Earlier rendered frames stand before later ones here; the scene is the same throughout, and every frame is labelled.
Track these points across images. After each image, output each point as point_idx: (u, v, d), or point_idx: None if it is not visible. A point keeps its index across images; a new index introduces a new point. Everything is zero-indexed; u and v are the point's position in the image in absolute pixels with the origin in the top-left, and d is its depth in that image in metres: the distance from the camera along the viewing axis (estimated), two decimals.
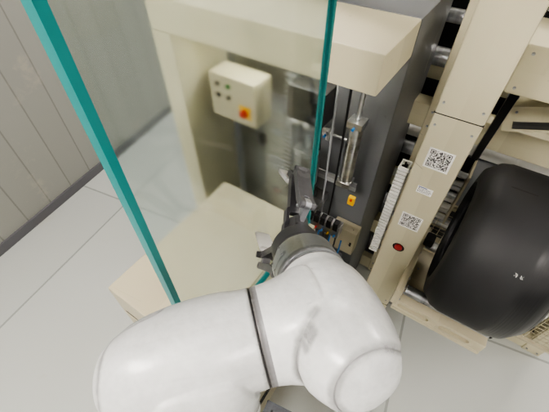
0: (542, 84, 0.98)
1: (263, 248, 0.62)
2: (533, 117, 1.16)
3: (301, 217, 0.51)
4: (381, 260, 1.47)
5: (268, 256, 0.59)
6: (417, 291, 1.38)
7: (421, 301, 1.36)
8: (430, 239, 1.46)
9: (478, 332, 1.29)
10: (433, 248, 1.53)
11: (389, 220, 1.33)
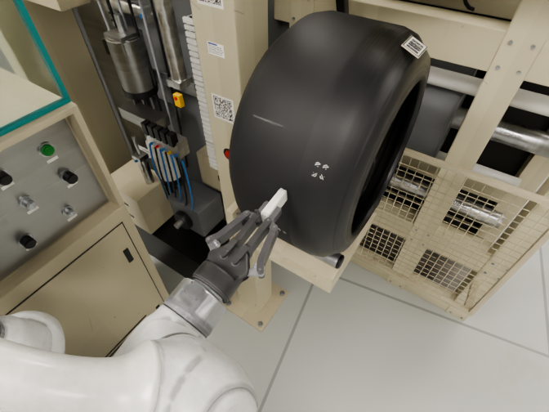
0: None
1: (263, 215, 0.63)
2: None
3: (249, 274, 0.57)
4: (223, 180, 1.15)
5: (246, 225, 0.63)
6: None
7: None
8: None
9: None
10: None
11: None
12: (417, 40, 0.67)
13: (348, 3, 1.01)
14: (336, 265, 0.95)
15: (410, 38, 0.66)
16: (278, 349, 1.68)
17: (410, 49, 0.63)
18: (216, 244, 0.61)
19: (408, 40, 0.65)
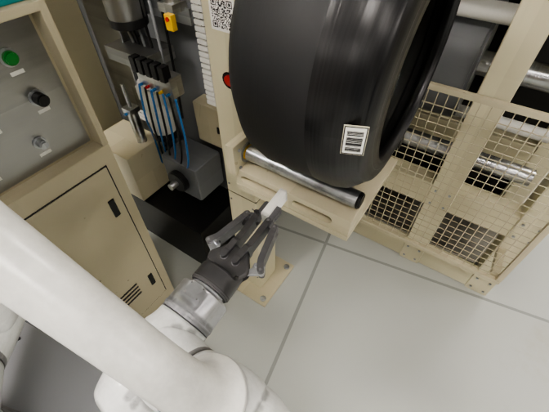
0: None
1: (263, 215, 0.63)
2: None
3: (249, 274, 0.57)
4: (222, 118, 1.01)
5: (246, 225, 0.63)
6: None
7: None
8: None
9: (343, 190, 0.82)
10: None
11: None
12: (354, 125, 0.53)
13: None
14: None
15: (344, 132, 0.55)
16: (283, 325, 1.53)
17: (350, 152, 0.57)
18: (216, 244, 0.61)
19: (343, 139, 0.56)
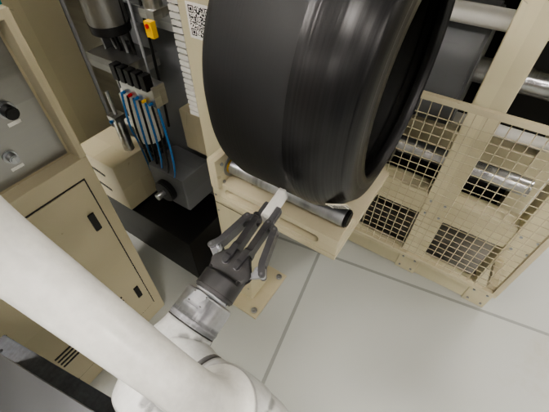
0: None
1: (263, 217, 0.64)
2: None
3: (251, 278, 0.59)
4: (206, 129, 0.96)
5: (247, 227, 0.64)
6: None
7: None
8: None
9: None
10: None
11: None
12: (333, 203, 0.64)
13: None
14: (344, 226, 0.79)
15: (328, 205, 0.65)
16: (274, 338, 1.49)
17: (340, 208, 0.68)
18: (218, 248, 0.62)
19: (329, 206, 0.67)
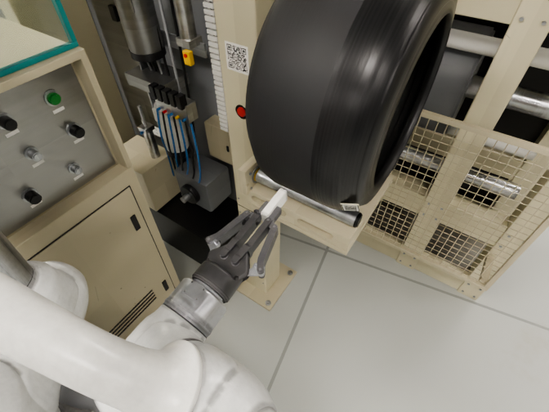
0: None
1: (263, 215, 0.63)
2: None
3: (249, 274, 0.57)
4: (234, 143, 1.12)
5: (246, 225, 0.63)
6: (269, 186, 1.05)
7: None
8: None
9: None
10: None
11: None
12: (347, 203, 0.75)
13: None
14: (354, 227, 0.93)
15: (341, 205, 0.77)
16: (287, 328, 1.64)
17: (350, 210, 0.80)
18: (216, 244, 0.61)
19: (342, 207, 0.78)
